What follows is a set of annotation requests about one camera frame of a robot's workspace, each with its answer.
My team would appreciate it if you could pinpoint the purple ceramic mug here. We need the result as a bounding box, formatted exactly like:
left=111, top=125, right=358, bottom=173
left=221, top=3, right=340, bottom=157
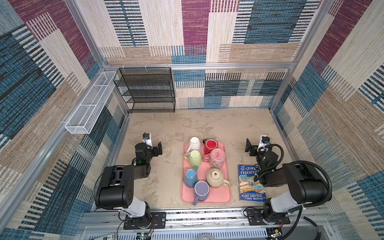
left=193, top=181, right=210, bottom=206

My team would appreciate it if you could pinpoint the light green ceramic mug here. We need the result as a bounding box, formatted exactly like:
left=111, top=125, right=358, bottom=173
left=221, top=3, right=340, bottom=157
left=184, top=150, right=202, bottom=168

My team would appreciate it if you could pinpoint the blue treehouse paperback book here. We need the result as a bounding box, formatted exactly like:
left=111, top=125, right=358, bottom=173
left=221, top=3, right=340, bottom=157
left=238, top=165, right=267, bottom=203

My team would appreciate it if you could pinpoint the red ceramic mug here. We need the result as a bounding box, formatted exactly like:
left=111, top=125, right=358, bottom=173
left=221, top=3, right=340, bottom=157
left=203, top=139, right=218, bottom=155

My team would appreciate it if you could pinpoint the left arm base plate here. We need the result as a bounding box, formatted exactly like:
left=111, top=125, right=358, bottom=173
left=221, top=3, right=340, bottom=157
left=123, top=212, right=166, bottom=230

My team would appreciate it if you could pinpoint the black wire shelf rack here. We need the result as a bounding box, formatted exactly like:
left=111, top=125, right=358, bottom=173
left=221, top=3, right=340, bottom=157
left=115, top=67, right=176, bottom=114

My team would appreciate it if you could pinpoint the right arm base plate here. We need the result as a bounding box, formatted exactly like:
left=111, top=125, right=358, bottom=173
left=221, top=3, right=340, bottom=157
left=243, top=207, right=291, bottom=226

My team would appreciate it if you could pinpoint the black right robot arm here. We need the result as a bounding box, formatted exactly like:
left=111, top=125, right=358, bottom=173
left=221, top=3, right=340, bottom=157
left=245, top=135, right=333, bottom=225

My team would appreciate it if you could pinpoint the beige speckled ceramic mug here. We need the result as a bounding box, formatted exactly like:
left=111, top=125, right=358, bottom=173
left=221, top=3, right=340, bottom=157
left=206, top=168, right=230, bottom=188

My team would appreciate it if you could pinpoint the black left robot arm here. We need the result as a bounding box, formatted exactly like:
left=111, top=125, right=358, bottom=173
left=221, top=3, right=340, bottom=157
left=94, top=143, right=163, bottom=229

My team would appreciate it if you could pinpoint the pink plastic tray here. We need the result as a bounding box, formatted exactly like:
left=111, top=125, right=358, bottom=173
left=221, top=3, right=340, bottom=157
left=181, top=159, right=232, bottom=204

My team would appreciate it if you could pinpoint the pink patterned glass mug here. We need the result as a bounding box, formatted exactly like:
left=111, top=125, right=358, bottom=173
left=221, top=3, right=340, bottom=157
left=202, top=148, right=226, bottom=169

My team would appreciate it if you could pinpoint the blue ceramic mug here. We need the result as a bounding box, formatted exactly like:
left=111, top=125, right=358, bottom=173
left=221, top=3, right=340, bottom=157
left=184, top=166, right=199, bottom=188

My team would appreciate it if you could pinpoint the white ceramic mug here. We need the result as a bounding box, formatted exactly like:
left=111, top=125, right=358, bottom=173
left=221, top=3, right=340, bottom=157
left=187, top=137, right=201, bottom=153

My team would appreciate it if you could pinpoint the white wire mesh basket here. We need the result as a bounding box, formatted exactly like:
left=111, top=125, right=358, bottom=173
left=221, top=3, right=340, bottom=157
left=65, top=72, right=117, bottom=135

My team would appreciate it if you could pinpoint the aluminium front rail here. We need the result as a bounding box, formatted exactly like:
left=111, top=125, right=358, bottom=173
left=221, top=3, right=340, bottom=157
left=76, top=206, right=334, bottom=240

